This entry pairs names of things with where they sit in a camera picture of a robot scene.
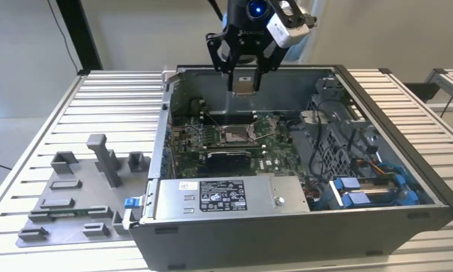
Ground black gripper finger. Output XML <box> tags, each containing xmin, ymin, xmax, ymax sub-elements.
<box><xmin>206</xmin><ymin>28</ymin><xmax>239</xmax><ymax>92</ymax></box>
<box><xmin>252</xmin><ymin>40</ymin><xmax>290</xmax><ymax>92</ymax></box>

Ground silver CPU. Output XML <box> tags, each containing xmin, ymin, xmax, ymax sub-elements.
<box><xmin>234</xmin><ymin>80</ymin><xmax>259</xmax><ymax>97</ymax></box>

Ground black RAM slot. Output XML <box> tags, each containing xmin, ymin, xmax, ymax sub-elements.
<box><xmin>200</xmin><ymin>110</ymin><xmax>259</xmax><ymax>116</ymax></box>
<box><xmin>200</xmin><ymin>114</ymin><xmax>259</xmax><ymax>121</ymax></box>

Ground CPU socket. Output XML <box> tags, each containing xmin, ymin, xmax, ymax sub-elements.
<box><xmin>219</xmin><ymin>124</ymin><xmax>259</xmax><ymax>146</ymax></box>

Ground metal socket cover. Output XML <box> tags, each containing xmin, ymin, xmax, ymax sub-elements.
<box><xmin>248</xmin><ymin>117</ymin><xmax>282</xmax><ymax>140</ymax></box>

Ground thin metal locking lever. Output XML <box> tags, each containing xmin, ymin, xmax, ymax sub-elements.
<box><xmin>206</xmin><ymin>111</ymin><xmax>223</xmax><ymax>128</ymax></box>

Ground green motherboard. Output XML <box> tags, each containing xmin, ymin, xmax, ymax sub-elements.
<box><xmin>170</xmin><ymin>112</ymin><xmax>308</xmax><ymax>180</ymax></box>

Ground grey metal drive cage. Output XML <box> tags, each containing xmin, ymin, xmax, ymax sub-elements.
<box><xmin>290</xmin><ymin>93</ymin><xmax>439</xmax><ymax>211</ymax></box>

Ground black block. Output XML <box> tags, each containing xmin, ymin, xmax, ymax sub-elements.
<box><xmin>402</xmin><ymin>82</ymin><xmax>440</xmax><ymax>100</ymax></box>

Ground aluminium slat side table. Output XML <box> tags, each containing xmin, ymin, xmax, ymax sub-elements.
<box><xmin>424</xmin><ymin>67</ymin><xmax>453</xmax><ymax>131</ymax></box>

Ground blue disk carrier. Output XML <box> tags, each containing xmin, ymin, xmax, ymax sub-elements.
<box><xmin>330</xmin><ymin>175</ymin><xmax>408</xmax><ymax>194</ymax></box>
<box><xmin>339</xmin><ymin>189</ymin><xmax>422</xmax><ymax>210</ymax></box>

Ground silver power supply unit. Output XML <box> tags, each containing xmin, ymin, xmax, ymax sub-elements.
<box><xmin>152</xmin><ymin>175</ymin><xmax>312</xmax><ymax>221</ymax></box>

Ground blue case latch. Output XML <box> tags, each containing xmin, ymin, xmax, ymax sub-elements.
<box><xmin>123</xmin><ymin>197</ymin><xmax>142</xmax><ymax>211</ymax></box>

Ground black open PC case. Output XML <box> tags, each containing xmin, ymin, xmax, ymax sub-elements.
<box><xmin>130</xmin><ymin>64</ymin><xmax>453</xmax><ymax>270</ymax></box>

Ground green RAM stick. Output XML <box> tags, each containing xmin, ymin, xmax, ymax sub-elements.
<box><xmin>31</xmin><ymin>207</ymin><xmax>111</xmax><ymax>218</ymax></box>

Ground grey parts rack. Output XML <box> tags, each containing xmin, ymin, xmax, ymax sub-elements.
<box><xmin>15</xmin><ymin>134</ymin><xmax>152</xmax><ymax>249</ymax></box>

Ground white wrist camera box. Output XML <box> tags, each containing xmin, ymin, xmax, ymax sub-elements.
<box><xmin>267</xmin><ymin>0</ymin><xmax>319</xmax><ymax>49</ymax></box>

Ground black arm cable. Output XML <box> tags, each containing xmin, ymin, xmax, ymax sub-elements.
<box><xmin>207</xmin><ymin>0</ymin><xmax>226</xmax><ymax>20</ymax></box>

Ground thick black internal wire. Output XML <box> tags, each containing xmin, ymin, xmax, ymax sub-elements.
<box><xmin>308</xmin><ymin>110</ymin><xmax>328</xmax><ymax>182</ymax></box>

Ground black frame post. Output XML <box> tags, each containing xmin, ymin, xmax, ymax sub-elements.
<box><xmin>55</xmin><ymin>0</ymin><xmax>104</xmax><ymax>76</ymax></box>

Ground yellow red wire bundle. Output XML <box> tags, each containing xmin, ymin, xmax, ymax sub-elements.
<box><xmin>356</xmin><ymin>159</ymin><xmax>388</xmax><ymax>177</ymax></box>

